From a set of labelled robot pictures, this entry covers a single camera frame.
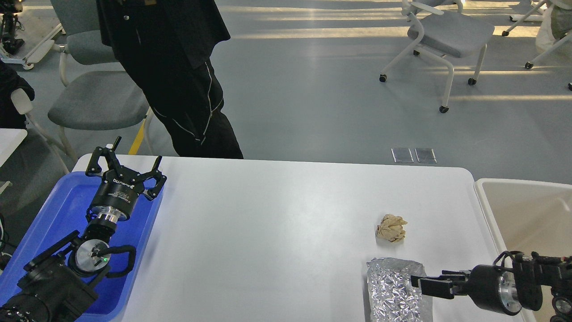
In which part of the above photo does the robot stand far left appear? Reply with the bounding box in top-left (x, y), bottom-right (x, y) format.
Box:
top-left (0, 0), bottom-right (64, 70)

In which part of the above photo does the person in black clothes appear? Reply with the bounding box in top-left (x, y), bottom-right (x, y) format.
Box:
top-left (96, 0), bottom-right (243, 159)

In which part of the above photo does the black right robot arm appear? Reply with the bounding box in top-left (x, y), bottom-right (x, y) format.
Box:
top-left (410, 250), bottom-right (572, 322)

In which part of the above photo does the silver foil bag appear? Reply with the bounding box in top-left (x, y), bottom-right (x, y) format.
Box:
top-left (366, 257), bottom-right (433, 322)

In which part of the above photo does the dark jacket on chair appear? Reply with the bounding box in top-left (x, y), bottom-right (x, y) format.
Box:
top-left (0, 61), bottom-right (35, 130)

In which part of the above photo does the grey chair with castors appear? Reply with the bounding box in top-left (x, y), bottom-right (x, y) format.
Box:
top-left (379, 0), bottom-right (495, 113)

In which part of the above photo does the right floor outlet plate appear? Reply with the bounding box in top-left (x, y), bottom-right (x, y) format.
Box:
top-left (415, 148), bottom-right (437, 164)

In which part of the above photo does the floor outlet plate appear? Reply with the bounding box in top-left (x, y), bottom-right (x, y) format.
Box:
top-left (391, 148), bottom-right (414, 164)
top-left (415, 148), bottom-right (437, 164)

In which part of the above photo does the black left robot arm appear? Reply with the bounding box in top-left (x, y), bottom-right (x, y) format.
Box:
top-left (1, 140), bottom-right (166, 322)

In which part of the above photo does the crumpled beige paper ball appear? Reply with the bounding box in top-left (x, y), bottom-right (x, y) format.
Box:
top-left (376, 214), bottom-right (408, 242)

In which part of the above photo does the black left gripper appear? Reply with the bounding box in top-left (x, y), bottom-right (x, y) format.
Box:
top-left (85, 136), bottom-right (167, 223)

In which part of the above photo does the white chair far right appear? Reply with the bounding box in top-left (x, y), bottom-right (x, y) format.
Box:
top-left (502, 0), bottom-right (572, 69)

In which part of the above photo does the beige plastic bin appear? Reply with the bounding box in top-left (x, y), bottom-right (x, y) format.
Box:
top-left (474, 178), bottom-right (572, 322)

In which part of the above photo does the grey chair near left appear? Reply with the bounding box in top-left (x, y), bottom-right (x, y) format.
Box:
top-left (10, 0), bottom-right (155, 174)

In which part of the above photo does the white side table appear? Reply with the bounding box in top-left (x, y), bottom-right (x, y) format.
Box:
top-left (0, 128), bottom-right (27, 166)

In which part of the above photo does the left floor outlet plate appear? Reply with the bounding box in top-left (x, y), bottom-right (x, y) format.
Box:
top-left (391, 148), bottom-right (414, 164)

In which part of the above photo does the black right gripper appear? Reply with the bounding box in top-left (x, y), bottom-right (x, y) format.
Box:
top-left (411, 265), bottom-right (522, 316)

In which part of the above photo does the blue plastic tray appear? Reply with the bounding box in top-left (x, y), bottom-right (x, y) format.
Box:
top-left (0, 172), bottom-right (163, 322)

